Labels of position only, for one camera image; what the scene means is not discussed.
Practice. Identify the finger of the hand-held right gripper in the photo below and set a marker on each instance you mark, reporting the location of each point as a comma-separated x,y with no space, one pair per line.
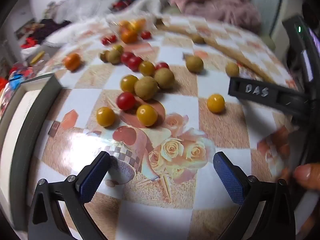
262,92

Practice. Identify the clear glass bowl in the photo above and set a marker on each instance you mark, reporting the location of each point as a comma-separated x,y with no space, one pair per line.
117,21

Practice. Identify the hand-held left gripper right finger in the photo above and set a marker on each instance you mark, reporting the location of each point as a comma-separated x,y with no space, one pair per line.
228,177

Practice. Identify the red cloth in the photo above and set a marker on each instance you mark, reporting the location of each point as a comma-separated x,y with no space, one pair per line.
29,42

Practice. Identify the long curved wooden stick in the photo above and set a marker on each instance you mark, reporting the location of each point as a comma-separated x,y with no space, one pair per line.
240,58

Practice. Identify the yellow-green cherry tomato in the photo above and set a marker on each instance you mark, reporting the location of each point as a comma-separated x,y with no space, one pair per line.
118,48

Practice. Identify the yellow flat item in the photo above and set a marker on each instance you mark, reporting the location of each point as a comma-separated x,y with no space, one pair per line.
37,57

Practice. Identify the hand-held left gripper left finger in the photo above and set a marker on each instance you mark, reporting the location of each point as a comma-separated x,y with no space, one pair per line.
93,177

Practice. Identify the wall poster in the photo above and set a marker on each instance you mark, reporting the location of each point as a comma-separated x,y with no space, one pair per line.
25,28

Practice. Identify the orange kumquat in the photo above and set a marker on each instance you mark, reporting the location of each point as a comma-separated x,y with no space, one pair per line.
72,61
129,36
124,24
137,24

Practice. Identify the pile of colourful packets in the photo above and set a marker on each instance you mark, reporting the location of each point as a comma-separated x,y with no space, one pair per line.
15,77

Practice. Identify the dark purple cloth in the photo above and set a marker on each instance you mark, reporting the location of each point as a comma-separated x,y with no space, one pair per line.
50,27

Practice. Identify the grey box with white inside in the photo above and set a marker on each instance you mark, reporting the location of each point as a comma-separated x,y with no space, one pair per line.
32,130

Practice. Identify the pink fuzzy blanket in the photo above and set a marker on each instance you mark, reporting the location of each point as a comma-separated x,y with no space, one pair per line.
217,0

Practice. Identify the yellow cherry tomato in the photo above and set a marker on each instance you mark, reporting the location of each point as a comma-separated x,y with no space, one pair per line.
128,83
215,103
106,116
147,115
146,68

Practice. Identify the small brown longan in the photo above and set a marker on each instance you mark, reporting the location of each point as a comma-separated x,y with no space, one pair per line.
103,56

